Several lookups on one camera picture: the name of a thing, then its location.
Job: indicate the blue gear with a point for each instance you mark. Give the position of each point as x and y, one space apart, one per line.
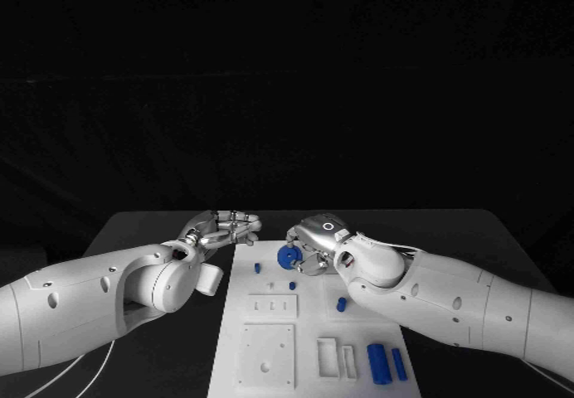
288 256

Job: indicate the blue plug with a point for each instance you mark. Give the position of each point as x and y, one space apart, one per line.
341 304

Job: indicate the white task board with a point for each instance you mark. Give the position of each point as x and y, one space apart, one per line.
313 326

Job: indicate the thick blue cylinder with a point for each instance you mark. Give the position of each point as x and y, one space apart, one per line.
380 363

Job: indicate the thin blue cylinder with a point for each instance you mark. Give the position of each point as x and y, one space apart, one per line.
399 364

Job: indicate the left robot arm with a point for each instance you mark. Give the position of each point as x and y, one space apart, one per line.
81 298

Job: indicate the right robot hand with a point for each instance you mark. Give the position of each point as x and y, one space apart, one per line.
318 231

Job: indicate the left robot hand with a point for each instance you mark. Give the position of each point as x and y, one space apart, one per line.
220 230

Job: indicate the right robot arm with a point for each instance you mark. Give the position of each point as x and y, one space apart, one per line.
449 304

